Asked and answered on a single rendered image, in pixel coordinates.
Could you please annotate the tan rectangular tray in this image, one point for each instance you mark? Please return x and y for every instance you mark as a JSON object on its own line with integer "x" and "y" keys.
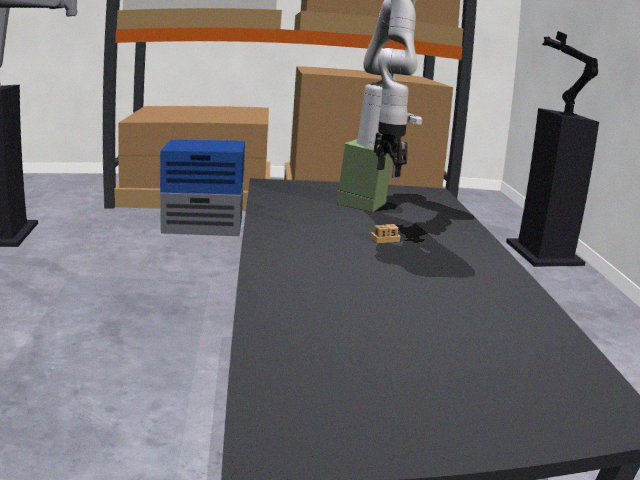
{"x": 387, "y": 239}

